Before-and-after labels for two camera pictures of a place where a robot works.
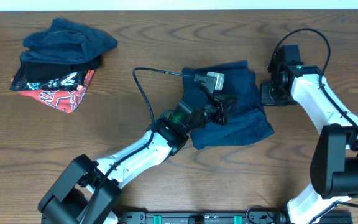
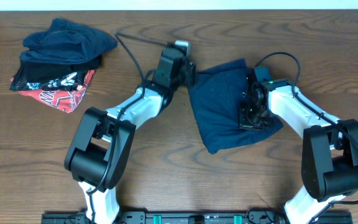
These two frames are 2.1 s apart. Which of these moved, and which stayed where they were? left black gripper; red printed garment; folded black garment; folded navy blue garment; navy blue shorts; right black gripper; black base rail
Moved: left black gripper; navy blue shorts; right black gripper
Stayed: black base rail; folded black garment; red printed garment; folded navy blue garment
